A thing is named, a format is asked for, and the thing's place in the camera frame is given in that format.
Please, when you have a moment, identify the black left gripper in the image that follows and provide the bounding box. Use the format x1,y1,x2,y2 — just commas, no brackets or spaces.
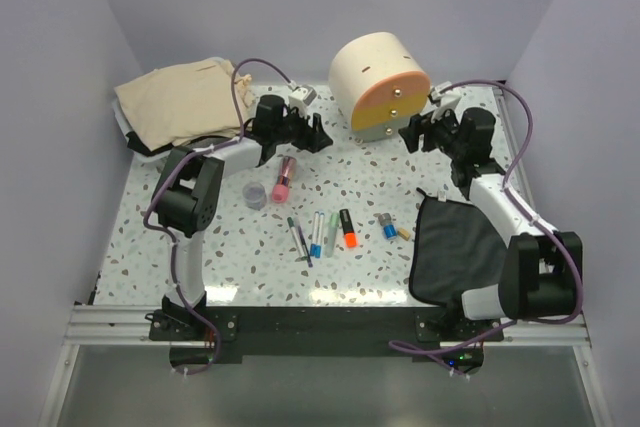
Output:
272,104,332,154

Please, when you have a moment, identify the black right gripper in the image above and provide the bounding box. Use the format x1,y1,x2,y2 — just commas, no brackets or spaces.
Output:
398,103,465,161

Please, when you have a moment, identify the grey bottom drawer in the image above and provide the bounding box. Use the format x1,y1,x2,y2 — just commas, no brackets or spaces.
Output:
354,117,409,143

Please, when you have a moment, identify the cream round drawer organizer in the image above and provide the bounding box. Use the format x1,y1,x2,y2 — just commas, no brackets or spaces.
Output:
328,32,431,135

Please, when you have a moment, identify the green capped white marker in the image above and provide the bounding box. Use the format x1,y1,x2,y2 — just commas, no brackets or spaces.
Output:
287,217,306,260

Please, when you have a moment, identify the purple thin pen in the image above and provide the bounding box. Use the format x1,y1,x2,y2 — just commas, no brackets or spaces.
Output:
294,217,313,269

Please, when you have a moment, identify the light green highlighter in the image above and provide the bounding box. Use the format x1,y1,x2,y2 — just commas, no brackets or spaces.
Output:
325,212,340,258

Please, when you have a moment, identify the orange black highlighter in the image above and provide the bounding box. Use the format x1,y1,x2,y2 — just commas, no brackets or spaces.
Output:
339,209,358,248

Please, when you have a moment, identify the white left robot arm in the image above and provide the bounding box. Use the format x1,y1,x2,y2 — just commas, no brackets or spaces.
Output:
143,94,333,339

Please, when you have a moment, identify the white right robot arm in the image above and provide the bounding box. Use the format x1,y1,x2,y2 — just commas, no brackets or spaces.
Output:
399,107,584,340

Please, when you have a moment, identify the pink capped glitter tube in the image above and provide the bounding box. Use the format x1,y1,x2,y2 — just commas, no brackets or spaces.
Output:
271,156,297,204

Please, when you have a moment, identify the clear purple small jar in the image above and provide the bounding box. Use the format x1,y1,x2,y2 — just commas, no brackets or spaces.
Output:
242,182,267,210

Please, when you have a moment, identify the blue grey small cylinder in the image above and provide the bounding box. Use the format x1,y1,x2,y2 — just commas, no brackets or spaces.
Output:
378,213,397,240

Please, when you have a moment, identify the dark grey cloth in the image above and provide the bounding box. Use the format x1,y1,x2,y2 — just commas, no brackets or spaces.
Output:
409,190,507,307

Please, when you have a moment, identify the beige cloth bag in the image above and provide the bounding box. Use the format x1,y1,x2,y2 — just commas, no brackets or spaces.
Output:
115,58,254,151

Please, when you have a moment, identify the white basket under bag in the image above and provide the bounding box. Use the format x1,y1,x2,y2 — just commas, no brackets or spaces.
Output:
111,98,170,163

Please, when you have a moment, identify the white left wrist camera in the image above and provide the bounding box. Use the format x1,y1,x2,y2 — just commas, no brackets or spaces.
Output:
288,85,317,113

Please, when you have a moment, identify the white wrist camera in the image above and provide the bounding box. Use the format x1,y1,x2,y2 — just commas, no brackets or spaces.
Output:
429,82,463,109
288,85,317,113

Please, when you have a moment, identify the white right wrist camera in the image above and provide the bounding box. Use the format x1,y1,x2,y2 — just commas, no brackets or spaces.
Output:
429,82,463,109

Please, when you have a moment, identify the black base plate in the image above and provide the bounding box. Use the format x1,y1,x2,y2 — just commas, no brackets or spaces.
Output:
145,306,503,367

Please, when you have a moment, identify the aluminium front rail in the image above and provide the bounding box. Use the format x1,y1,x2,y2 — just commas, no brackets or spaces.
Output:
63,305,591,347

